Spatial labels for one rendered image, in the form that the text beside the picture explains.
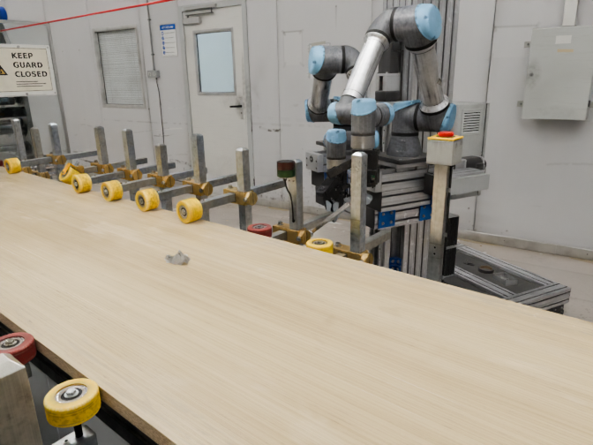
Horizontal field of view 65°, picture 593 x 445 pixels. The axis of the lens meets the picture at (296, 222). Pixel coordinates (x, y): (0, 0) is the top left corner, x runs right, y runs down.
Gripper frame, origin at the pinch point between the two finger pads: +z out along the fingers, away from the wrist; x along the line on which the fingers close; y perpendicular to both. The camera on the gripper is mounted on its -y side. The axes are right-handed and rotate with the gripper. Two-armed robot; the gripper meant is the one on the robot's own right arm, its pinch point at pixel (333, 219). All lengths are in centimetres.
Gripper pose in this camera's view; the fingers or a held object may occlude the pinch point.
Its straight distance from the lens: 188.3
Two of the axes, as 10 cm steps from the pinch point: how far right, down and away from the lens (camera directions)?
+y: 6.3, -2.5, 7.4
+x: -7.8, -1.8, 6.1
